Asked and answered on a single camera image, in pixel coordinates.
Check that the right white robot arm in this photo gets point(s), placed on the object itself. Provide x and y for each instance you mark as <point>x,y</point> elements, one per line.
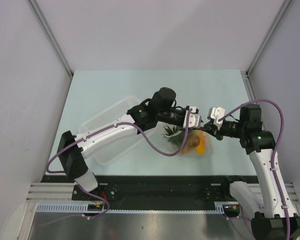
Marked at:
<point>272,216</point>

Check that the left aluminium frame post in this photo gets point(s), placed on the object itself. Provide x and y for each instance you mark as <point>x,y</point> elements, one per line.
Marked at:
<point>46,28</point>

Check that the toy pineapple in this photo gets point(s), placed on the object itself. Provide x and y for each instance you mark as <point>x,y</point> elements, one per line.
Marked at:
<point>173,136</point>

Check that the aluminium frame post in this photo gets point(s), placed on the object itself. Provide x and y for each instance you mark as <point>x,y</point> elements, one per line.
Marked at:
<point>46,28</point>
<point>283,9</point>

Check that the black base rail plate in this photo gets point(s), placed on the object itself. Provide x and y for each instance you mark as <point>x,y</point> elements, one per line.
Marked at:
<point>163,193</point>

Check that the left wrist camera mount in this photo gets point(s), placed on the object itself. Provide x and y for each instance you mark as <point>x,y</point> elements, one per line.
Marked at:
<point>192,117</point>

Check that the right aluminium frame post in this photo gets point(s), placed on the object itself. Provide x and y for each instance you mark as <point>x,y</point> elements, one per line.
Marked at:
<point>283,9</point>

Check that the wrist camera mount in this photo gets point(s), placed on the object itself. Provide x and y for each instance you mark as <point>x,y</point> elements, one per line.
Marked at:
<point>216,114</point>
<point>192,117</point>

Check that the orange papaya slice toy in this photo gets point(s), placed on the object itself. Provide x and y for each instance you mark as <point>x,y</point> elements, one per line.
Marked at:
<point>201,149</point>

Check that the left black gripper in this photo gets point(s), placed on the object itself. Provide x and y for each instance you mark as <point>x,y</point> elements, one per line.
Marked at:
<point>183,111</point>

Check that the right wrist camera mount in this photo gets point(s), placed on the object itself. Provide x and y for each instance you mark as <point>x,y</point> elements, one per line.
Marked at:
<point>216,114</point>

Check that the white plastic basket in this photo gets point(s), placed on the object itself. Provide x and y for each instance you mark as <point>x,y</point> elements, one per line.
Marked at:
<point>109,145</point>

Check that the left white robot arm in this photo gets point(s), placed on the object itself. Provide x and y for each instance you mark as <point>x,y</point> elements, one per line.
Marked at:
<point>74,149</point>

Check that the clear zip top bag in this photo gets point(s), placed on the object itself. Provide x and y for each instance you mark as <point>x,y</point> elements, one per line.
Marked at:
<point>190,151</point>

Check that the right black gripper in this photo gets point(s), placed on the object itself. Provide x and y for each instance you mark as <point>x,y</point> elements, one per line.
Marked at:
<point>214,130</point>

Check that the brown kiwi toy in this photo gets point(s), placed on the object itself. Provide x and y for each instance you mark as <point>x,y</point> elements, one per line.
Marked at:
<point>193,141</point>

